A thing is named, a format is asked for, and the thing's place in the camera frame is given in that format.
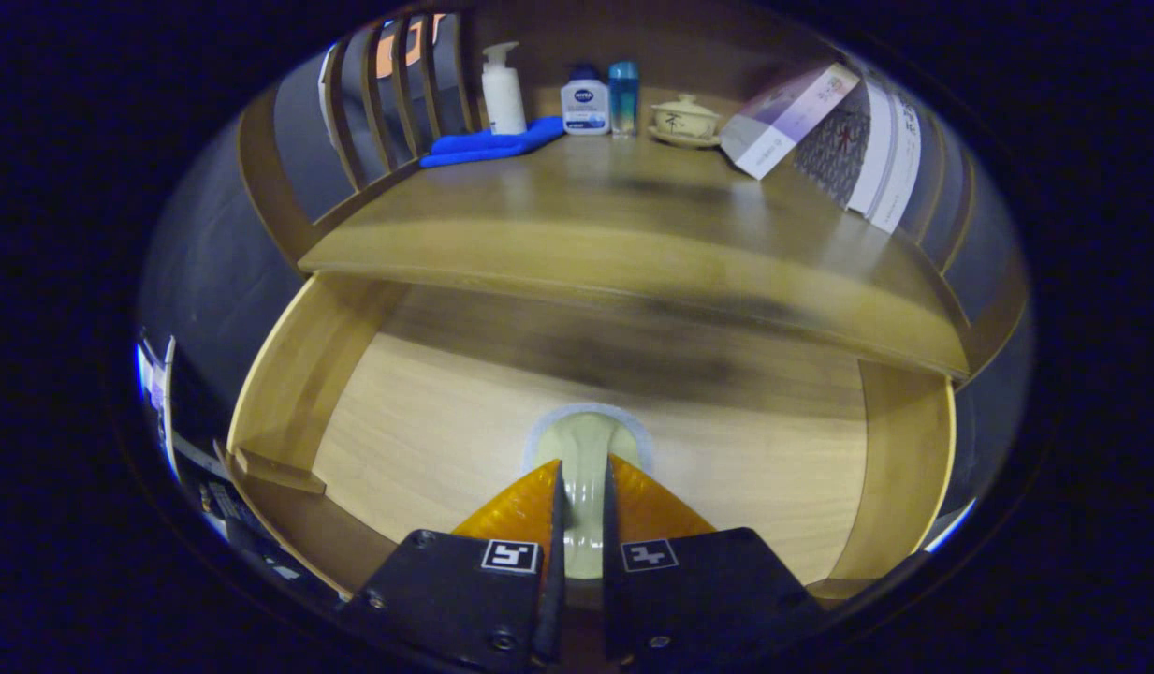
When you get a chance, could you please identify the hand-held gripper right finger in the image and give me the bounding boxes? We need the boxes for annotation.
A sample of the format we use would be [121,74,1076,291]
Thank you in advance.
[602,454,825,673]

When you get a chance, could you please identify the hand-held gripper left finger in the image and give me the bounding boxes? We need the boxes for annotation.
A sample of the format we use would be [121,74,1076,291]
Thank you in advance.
[338,459,568,673]

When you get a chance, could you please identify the beige scrub brush white pad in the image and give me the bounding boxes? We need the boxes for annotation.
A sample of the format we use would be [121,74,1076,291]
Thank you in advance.
[523,403,654,581]

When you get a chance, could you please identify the wooden drawer with dark knob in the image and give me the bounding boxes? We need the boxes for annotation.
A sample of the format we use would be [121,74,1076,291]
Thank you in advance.
[226,271,957,609]

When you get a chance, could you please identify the wooden countertop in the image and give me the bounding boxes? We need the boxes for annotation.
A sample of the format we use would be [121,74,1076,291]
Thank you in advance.
[298,126,971,380]

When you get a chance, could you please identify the wooden cabinet with slatted shelf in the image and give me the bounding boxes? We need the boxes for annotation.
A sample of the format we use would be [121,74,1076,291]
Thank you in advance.
[235,5,1031,375]

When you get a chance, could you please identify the white appliance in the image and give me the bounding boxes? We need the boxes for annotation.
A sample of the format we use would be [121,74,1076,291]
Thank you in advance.
[925,496,978,555]

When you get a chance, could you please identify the blue folded cloth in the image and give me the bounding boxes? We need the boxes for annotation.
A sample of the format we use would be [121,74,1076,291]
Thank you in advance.
[419,116,566,169]

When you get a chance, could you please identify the white lotion bottle blue cap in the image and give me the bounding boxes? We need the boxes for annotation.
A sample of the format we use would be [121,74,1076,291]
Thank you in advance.
[560,63,611,137]

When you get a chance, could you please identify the beige lidded teacup with saucer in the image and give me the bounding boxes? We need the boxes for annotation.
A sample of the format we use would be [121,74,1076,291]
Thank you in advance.
[648,94,723,149]

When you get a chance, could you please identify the white pump bottle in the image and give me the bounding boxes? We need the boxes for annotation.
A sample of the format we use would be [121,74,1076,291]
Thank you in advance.
[481,41,528,137]

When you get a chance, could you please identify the small teal bottle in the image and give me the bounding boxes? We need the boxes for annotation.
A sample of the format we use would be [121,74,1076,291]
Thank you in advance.
[607,61,641,139]

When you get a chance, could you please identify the purple and white book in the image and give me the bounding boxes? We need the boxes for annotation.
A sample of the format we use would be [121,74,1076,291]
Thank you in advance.
[720,62,861,181]

